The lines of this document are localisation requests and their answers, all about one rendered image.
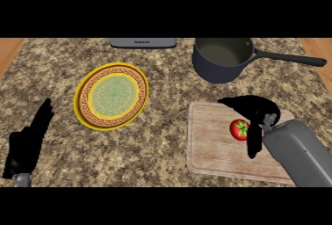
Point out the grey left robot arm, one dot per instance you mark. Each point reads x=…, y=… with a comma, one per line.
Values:
x=22, y=180

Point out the grey flat appliance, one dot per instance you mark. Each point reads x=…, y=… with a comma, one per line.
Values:
x=142, y=42

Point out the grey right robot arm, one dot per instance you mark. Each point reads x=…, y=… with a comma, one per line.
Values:
x=298, y=155

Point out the pale wooden cutting board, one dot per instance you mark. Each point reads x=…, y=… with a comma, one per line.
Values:
x=215, y=146

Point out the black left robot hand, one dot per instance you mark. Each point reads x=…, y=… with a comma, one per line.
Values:
x=27, y=143

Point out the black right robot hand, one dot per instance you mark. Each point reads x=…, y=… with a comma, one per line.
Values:
x=254, y=110

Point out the dark grey pot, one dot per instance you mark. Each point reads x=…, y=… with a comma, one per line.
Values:
x=221, y=60

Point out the red tomato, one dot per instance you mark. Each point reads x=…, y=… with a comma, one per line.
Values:
x=238, y=129

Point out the yellow patterned plate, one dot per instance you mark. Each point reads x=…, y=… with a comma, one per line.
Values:
x=112, y=96

